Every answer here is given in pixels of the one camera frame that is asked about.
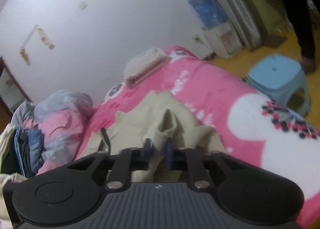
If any black folded garment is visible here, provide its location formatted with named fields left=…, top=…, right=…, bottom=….
left=18, top=131, right=33, bottom=177

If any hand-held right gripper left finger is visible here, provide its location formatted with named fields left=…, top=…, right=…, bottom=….
left=67, top=138, right=153, bottom=191

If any blue water bottle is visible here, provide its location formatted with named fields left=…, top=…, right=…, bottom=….
left=188, top=0, right=227, bottom=28

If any pink grey floral duvet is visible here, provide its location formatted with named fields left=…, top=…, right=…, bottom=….
left=11, top=89, right=94, bottom=174

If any pink floral blanket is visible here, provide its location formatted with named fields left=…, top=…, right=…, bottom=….
left=37, top=45, right=320, bottom=229

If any light blue folded garment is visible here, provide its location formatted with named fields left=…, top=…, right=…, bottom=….
left=14, top=129, right=25, bottom=177

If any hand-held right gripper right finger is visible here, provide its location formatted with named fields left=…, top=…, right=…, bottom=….
left=165, top=139, right=247, bottom=191

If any grey curtain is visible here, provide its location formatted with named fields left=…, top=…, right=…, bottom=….
left=187, top=0, right=262, bottom=50

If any pink checked folded towel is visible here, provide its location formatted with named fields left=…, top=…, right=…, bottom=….
left=124, top=47, right=172, bottom=88

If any white water dispenser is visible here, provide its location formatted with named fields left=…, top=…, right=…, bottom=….
left=202, top=22, right=243, bottom=58

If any light blue plastic stool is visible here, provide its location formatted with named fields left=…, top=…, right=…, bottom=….
left=247, top=54, right=312, bottom=117

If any beige zip jacket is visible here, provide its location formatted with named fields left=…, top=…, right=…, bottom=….
left=86, top=90, right=228, bottom=182

